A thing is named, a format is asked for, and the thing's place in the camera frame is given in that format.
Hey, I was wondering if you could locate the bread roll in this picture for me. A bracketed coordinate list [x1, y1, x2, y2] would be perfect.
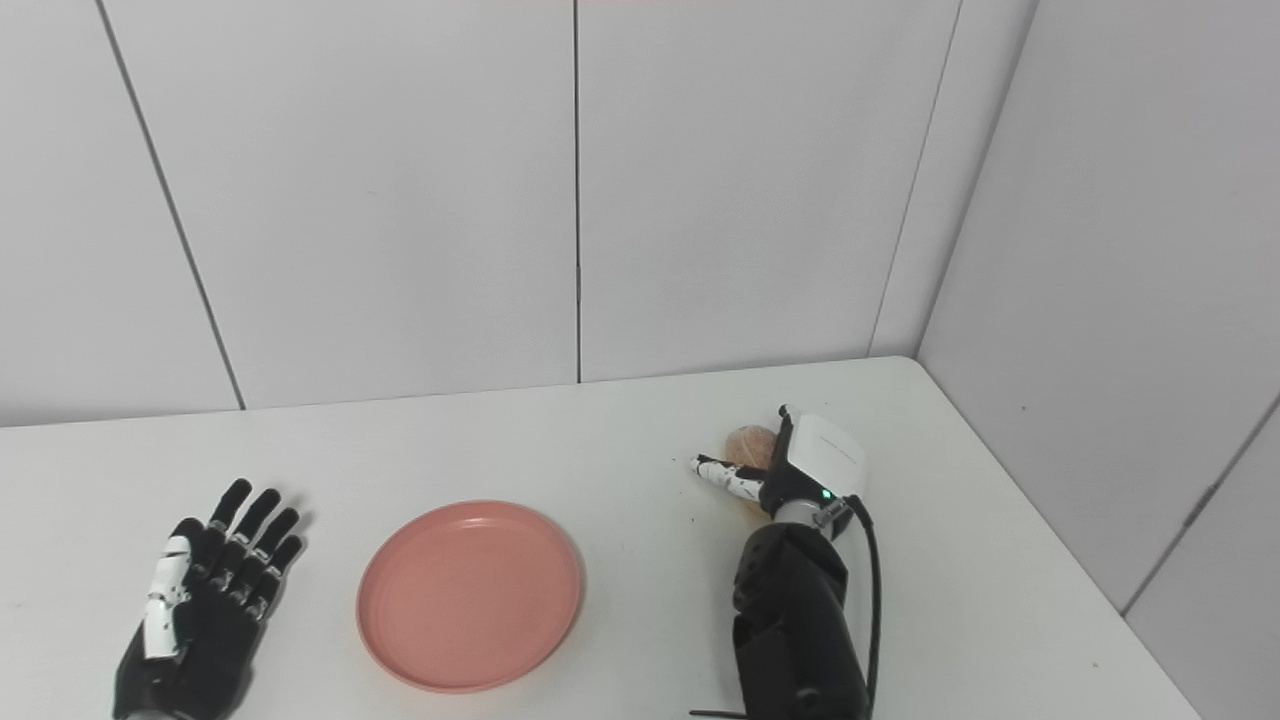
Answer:
[724, 425, 781, 517]

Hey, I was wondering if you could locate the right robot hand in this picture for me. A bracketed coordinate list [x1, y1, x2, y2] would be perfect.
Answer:
[692, 404, 869, 523]

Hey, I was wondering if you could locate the pink plate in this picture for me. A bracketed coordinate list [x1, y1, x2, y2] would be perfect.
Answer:
[356, 501, 585, 695]

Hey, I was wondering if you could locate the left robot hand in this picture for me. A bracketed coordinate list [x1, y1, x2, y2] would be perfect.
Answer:
[112, 478, 307, 720]

